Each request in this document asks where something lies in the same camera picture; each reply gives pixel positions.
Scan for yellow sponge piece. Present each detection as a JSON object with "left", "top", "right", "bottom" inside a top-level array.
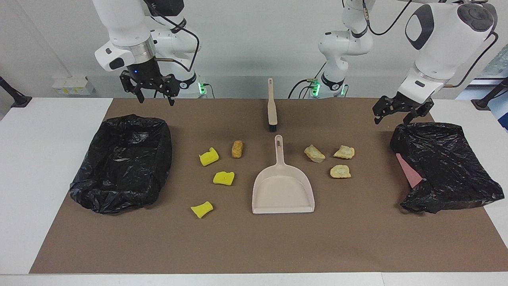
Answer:
[
  {"left": 199, "top": 147, "right": 219, "bottom": 166},
  {"left": 213, "top": 171, "right": 235, "bottom": 186},
  {"left": 190, "top": 201, "right": 214, "bottom": 219}
]

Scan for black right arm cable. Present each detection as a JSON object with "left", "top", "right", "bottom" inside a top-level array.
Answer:
[{"left": 145, "top": 0, "right": 200, "bottom": 73}]

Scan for black base cables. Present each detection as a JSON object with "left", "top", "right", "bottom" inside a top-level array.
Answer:
[{"left": 288, "top": 62, "right": 328, "bottom": 99}]

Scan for black bag lined bin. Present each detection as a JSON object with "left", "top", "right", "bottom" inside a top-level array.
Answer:
[{"left": 69, "top": 114, "right": 173, "bottom": 215}]

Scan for beige dumpling piece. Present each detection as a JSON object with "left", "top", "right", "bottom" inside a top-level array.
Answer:
[
  {"left": 333, "top": 145, "right": 355, "bottom": 160},
  {"left": 330, "top": 164, "right": 352, "bottom": 179},
  {"left": 304, "top": 145, "right": 326, "bottom": 163}
]

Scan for brown table mat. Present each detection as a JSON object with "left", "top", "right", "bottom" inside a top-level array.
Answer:
[{"left": 29, "top": 98, "right": 508, "bottom": 274}]

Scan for blue box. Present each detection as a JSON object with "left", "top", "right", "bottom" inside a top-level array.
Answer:
[{"left": 487, "top": 89, "right": 508, "bottom": 131}]

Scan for black trash bag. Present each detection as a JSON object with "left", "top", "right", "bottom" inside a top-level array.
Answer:
[{"left": 390, "top": 122, "right": 505, "bottom": 214}]

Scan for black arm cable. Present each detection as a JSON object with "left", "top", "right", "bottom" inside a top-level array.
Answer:
[
  {"left": 362, "top": 0, "right": 499, "bottom": 89},
  {"left": 145, "top": 0, "right": 200, "bottom": 73}
]

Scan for white wall socket box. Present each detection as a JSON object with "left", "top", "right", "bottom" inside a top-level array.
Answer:
[{"left": 52, "top": 76, "right": 95, "bottom": 96}]

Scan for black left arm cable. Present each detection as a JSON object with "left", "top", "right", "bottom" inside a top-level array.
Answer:
[{"left": 362, "top": 0, "right": 499, "bottom": 89}]

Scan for beige plastic dustpan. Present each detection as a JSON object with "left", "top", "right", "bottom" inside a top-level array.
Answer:
[{"left": 252, "top": 135, "right": 315, "bottom": 215}]

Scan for beige hand brush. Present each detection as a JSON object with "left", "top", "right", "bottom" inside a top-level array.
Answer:
[{"left": 267, "top": 78, "right": 278, "bottom": 132}]

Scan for pink bin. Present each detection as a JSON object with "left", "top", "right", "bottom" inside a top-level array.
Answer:
[{"left": 396, "top": 153, "right": 423, "bottom": 188}]

